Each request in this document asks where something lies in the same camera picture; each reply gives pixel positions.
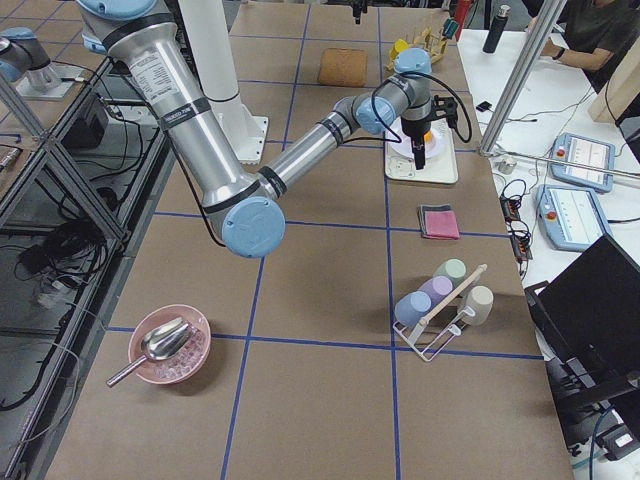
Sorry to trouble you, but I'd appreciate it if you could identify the purple cup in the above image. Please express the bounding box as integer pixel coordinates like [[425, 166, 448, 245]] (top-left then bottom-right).
[[419, 275, 453, 305]]

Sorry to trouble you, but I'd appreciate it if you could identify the white plate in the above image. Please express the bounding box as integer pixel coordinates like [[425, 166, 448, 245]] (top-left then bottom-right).
[[389, 119, 448, 158]]

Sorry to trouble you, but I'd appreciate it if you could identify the person in olive shirt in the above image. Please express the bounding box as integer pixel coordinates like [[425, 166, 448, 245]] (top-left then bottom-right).
[[540, 0, 639, 91]]

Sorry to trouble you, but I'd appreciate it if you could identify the pink sponge cloth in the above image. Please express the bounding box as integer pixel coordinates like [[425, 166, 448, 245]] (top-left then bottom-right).
[[422, 210, 460, 240]]

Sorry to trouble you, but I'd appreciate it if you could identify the teach pendant far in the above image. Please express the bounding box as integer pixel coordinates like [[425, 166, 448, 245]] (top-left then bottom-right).
[[551, 133, 615, 193]]

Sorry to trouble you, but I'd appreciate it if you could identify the pink bowl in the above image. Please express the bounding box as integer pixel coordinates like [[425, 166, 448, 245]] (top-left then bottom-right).
[[128, 304, 211, 385]]

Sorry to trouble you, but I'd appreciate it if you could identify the wooden mug rack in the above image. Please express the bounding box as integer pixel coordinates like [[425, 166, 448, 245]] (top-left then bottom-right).
[[385, 22, 451, 71]]

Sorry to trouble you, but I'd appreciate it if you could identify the aluminium frame post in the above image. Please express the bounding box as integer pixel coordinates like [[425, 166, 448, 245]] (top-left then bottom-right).
[[479, 0, 566, 157]]

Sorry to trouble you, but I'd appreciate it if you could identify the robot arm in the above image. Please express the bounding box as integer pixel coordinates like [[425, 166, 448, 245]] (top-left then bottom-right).
[[79, 1, 434, 258]]

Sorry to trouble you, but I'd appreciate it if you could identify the cream bear tray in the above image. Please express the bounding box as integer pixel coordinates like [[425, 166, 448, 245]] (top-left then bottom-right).
[[384, 127, 458, 184]]

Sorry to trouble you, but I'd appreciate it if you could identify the white cup rack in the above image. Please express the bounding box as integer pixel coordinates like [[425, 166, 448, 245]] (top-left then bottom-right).
[[392, 264, 487, 362]]

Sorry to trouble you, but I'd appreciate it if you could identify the metal scoop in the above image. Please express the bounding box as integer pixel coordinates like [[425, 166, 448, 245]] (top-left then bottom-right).
[[106, 317, 193, 388]]

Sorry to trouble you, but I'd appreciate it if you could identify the black laptop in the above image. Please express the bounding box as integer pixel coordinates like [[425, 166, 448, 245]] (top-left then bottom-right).
[[524, 232, 640, 381]]

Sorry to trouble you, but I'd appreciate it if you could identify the wooden cutting board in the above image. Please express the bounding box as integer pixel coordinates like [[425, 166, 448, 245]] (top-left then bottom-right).
[[317, 48, 368, 88]]

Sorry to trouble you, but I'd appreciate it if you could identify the small black device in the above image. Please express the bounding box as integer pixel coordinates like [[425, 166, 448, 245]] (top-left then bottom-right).
[[475, 101, 492, 112]]

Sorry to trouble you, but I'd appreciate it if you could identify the dark green mug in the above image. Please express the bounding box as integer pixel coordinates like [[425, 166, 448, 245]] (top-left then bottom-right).
[[441, 18, 459, 39]]

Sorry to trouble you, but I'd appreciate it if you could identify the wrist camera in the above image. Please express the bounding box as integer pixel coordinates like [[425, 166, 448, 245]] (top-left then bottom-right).
[[431, 95, 458, 130]]

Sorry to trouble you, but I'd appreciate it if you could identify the black bottle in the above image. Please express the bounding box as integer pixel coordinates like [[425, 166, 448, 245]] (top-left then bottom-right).
[[482, 4, 511, 54]]

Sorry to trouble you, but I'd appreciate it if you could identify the green cup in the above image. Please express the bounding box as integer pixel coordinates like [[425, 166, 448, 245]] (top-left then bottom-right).
[[433, 258, 467, 288]]

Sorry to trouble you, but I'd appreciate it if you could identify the yellow mug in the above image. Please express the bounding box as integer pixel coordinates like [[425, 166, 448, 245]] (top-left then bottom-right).
[[389, 39, 410, 61]]

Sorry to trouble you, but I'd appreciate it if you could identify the blue cup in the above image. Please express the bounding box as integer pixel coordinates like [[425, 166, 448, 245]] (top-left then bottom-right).
[[394, 290, 432, 328]]

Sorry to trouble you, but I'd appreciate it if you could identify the teach pendant near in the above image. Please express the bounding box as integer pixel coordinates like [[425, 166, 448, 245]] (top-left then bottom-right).
[[536, 185, 612, 252]]

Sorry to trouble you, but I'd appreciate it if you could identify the teach pendant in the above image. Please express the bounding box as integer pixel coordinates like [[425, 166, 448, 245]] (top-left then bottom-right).
[[536, 185, 612, 252], [551, 133, 615, 193]]

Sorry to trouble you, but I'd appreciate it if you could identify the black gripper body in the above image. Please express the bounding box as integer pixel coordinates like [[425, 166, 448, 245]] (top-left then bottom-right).
[[401, 117, 431, 152], [351, 0, 366, 15]]

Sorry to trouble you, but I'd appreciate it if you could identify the beige cup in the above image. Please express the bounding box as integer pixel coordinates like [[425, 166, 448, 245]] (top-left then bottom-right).
[[459, 285, 494, 326]]

